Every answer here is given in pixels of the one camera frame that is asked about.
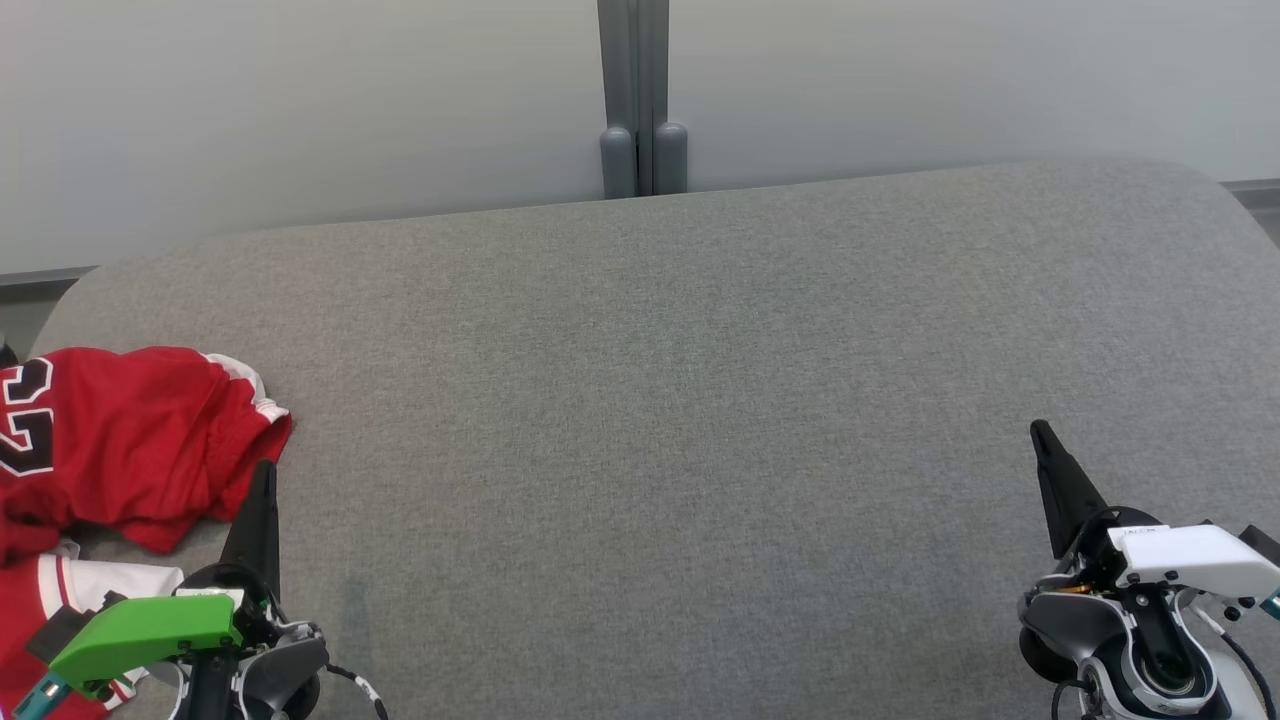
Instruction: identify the black white striped cable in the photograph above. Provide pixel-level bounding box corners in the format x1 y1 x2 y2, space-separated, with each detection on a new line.
325 662 391 720

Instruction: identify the grey double partition post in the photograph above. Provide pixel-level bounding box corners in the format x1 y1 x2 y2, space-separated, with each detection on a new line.
597 0 689 199

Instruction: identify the red jersey number 23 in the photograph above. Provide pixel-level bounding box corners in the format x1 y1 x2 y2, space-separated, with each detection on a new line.
0 346 294 566

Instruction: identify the grey wall baseboard strip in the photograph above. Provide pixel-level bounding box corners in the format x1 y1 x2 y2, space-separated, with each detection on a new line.
0 266 98 291
1222 178 1280 213

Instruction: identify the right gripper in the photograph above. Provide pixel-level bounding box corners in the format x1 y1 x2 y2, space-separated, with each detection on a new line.
1018 420 1167 687

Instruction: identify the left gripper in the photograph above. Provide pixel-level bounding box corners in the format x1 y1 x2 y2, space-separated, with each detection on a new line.
183 460 330 720

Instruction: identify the thin black cable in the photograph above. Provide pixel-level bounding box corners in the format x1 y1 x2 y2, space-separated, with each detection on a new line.
1195 600 1280 720

